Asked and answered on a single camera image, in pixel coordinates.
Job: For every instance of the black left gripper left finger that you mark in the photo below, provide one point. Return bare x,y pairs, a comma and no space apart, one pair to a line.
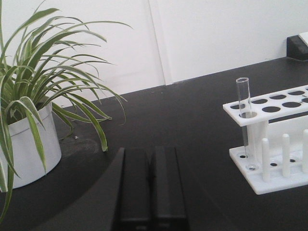
133,202

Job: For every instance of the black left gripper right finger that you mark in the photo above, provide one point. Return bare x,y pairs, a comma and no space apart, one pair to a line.
167,200

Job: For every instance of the tall clear test tube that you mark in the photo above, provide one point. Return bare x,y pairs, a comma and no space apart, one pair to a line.
245,108

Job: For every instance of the white plant pot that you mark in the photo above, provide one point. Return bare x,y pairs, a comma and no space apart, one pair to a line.
27,162

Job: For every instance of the white test tube rack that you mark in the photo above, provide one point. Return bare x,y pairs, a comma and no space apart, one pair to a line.
278,136

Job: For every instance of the green spider plant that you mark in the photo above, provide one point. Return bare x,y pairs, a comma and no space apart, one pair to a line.
35,70

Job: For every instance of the black socket box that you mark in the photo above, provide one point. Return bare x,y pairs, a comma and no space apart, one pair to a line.
296,48

